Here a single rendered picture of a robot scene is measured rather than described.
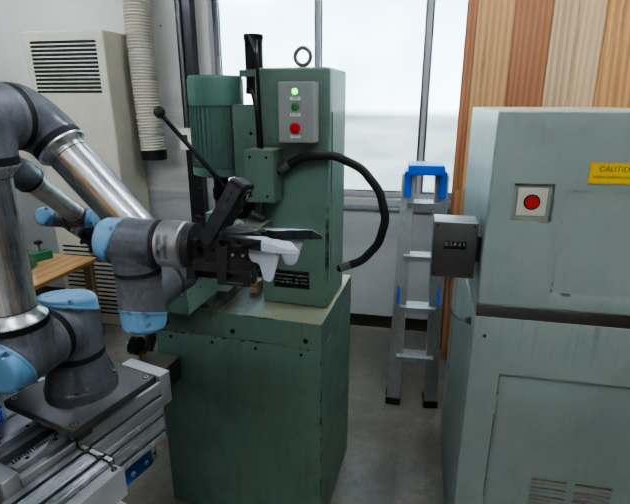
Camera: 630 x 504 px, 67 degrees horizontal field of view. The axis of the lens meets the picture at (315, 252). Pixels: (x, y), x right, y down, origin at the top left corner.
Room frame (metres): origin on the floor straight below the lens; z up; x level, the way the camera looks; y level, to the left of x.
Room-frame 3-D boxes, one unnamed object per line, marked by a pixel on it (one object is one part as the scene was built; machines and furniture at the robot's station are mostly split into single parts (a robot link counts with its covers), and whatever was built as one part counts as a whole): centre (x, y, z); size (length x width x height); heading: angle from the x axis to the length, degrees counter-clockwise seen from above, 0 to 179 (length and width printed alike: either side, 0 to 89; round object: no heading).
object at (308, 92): (1.37, 0.05, 1.40); 0.10 x 0.06 x 0.16; 74
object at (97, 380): (0.92, 0.52, 0.87); 0.15 x 0.15 x 0.10
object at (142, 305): (0.75, 0.29, 1.12); 0.11 x 0.08 x 0.11; 168
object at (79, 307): (0.92, 0.52, 0.98); 0.13 x 0.12 x 0.14; 168
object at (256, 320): (1.56, 0.20, 0.76); 0.57 x 0.45 x 0.09; 74
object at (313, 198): (1.52, 0.03, 1.16); 0.22 x 0.22 x 0.72; 74
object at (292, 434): (1.56, 0.20, 0.36); 0.58 x 0.45 x 0.71; 74
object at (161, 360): (1.38, 0.52, 0.58); 0.12 x 0.08 x 0.08; 74
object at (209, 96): (1.59, 0.32, 1.35); 0.18 x 0.18 x 0.31
